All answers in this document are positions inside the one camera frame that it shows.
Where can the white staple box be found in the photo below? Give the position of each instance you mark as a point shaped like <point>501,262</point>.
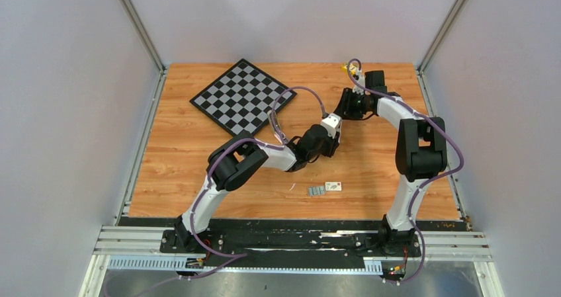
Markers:
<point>332,186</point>

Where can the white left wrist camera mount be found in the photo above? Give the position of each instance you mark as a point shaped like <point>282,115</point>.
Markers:
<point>332,123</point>

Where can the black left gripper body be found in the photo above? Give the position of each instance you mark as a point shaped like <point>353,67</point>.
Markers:
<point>327,146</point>

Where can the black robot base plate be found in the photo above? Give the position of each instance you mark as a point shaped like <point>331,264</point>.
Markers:
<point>296,244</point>

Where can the yellow printed small box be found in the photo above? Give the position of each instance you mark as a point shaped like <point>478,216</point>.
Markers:
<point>346,69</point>

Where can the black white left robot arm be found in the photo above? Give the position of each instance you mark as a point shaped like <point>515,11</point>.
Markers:
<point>234,163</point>

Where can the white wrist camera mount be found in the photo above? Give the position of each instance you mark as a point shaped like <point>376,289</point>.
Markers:
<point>332,123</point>
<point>357,78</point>

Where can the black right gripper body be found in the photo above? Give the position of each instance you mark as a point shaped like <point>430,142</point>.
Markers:
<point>356,104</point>

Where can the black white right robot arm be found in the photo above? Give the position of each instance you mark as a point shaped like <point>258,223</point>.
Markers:
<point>421,149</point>

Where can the black white chessboard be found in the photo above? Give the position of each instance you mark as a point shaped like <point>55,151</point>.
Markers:
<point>241,97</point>

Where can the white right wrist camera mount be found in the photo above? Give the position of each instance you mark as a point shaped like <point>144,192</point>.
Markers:
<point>357,78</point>

